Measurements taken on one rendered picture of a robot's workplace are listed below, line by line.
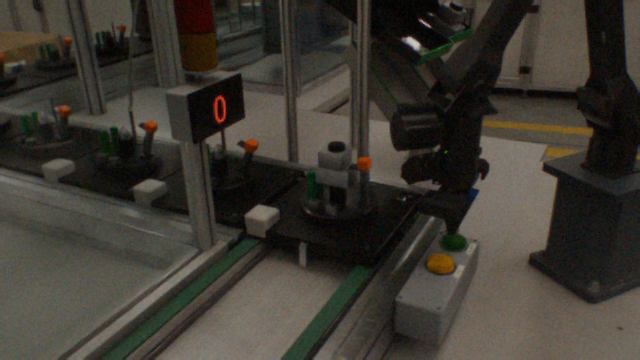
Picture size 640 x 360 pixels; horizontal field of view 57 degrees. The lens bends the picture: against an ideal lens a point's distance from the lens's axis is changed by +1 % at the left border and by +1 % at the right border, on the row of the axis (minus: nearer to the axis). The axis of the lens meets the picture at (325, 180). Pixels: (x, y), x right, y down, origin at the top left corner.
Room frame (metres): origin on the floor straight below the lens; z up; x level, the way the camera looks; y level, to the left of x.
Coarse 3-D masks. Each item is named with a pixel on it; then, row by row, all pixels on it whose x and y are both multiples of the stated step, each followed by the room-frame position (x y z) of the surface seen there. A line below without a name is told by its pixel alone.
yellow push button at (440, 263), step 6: (432, 258) 0.75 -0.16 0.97; (438, 258) 0.75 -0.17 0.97; (444, 258) 0.75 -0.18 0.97; (450, 258) 0.75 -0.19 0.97; (432, 264) 0.73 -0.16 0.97; (438, 264) 0.73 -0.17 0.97; (444, 264) 0.73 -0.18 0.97; (450, 264) 0.73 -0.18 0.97; (432, 270) 0.73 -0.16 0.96; (438, 270) 0.72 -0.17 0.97; (444, 270) 0.72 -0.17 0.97; (450, 270) 0.73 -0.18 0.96
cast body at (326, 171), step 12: (336, 144) 0.91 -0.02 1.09; (324, 156) 0.90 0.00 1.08; (336, 156) 0.89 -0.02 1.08; (348, 156) 0.91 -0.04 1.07; (312, 168) 0.93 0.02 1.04; (324, 168) 0.90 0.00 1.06; (336, 168) 0.89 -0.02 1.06; (348, 168) 0.90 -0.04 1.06; (324, 180) 0.90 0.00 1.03; (336, 180) 0.89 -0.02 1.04; (348, 180) 0.88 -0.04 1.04
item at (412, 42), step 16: (336, 0) 1.18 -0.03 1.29; (352, 0) 1.15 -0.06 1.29; (384, 0) 1.26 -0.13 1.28; (400, 0) 1.23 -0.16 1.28; (352, 16) 1.15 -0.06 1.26; (384, 16) 1.22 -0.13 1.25; (400, 16) 1.23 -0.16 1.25; (416, 16) 1.21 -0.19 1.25; (384, 32) 1.11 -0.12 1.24; (400, 32) 1.17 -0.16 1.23; (416, 32) 1.20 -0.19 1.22; (432, 32) 1.19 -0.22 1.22; (400, 48) 1.09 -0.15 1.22; (416, 48) 1.13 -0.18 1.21; (432, 48) 1.15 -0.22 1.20; (448, 48) 1.15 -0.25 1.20; (416, 64) 1.06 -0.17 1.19
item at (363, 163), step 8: (360, 160) 0.89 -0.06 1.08; (368, 160) 0.89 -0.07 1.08; (352, 168) 0.90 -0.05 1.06; (360, 168) 0.89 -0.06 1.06; (368, 168) 0.88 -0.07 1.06; (360, 176) 0.89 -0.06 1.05; (368, 176) 0.89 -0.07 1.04; (360, 184) 0.89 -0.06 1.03; (368, 184) 0.89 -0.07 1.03; (360, 192) 0.89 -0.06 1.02; (368, 192) 0.89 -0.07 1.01
